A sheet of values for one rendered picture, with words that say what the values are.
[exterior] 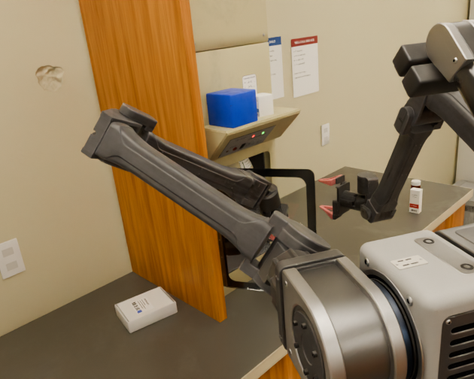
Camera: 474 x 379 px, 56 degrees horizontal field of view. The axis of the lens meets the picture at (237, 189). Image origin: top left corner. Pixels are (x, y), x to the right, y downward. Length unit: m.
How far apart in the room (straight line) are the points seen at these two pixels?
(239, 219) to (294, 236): 0.09
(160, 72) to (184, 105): 0.12
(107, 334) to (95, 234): 0.38
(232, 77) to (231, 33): 0.12
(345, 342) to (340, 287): 0.07
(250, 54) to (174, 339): 0.87
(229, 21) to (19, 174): 0.78
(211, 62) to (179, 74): 0.16
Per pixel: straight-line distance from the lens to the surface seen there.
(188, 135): 1.18
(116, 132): 0.74
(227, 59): 1.34
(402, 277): 0.48
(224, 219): 0.67
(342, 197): 1.50
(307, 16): 2.34
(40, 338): 1.54
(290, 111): 1.38
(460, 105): 1.05
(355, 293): 0.50
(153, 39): 1.23
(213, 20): 1.31
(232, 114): 1.21
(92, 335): 1.48
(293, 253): 0.60
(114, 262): 1.74
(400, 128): 1.16
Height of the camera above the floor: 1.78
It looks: 20 degrees down
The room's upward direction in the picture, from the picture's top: 6 degrees counter-clockwise
